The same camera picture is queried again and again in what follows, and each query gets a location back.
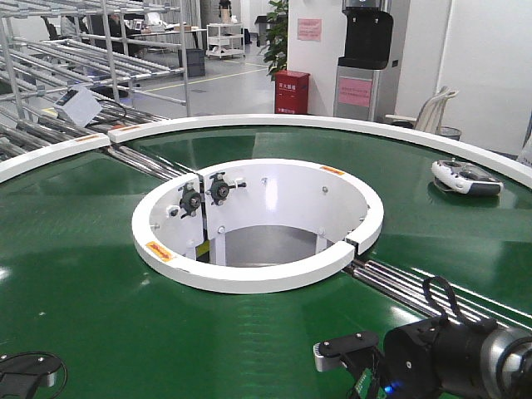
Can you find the black water dispenser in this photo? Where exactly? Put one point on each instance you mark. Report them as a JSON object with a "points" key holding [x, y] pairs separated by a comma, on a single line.
{"points": [[366, 52]]}

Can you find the metal roller rack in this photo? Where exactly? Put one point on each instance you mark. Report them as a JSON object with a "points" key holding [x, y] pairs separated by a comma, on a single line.
{"points": [[46, 69]]}

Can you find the red fire cabinet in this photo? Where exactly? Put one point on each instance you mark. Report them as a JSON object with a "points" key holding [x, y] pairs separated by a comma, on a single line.
{"points": [[291, 92]]}

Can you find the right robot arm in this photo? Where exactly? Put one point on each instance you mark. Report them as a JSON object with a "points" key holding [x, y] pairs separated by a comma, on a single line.
{"points": [[475, 360]]}

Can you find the black bearing block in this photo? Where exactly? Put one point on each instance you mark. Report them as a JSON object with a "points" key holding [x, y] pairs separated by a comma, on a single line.
{"points": [[219, 189], [190, 200]]}

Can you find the white rolling cart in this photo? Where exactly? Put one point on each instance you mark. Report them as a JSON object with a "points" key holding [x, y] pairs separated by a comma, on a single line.
{"points": [[225, 40]]}

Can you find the white control box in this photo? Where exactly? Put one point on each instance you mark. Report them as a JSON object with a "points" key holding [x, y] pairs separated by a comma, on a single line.
{"points": [[78, 106]]}

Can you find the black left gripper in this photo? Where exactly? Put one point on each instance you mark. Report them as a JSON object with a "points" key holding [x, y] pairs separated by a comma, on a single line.
{"points": [[23, 373]]}

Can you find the black bearing block left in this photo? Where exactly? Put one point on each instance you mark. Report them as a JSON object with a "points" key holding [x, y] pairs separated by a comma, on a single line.
{"points": [[190, 200]]}

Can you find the green potted plant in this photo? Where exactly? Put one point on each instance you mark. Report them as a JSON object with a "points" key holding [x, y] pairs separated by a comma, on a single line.
{"points": [[276, 55]]}

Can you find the white remote controller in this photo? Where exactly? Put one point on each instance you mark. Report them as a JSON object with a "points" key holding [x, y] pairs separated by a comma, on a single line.
{"points": [[464, 178]]}

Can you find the black bearing block right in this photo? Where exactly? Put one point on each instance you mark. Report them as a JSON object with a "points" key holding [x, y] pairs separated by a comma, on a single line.
{"points": [[219, 189]]}

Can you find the white chair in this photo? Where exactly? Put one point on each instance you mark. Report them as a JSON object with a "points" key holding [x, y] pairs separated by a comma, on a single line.
{"points": [[430, 116]]}

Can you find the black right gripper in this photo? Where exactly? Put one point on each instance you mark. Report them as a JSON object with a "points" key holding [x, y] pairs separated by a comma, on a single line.
{"points": [[403, 368]]}

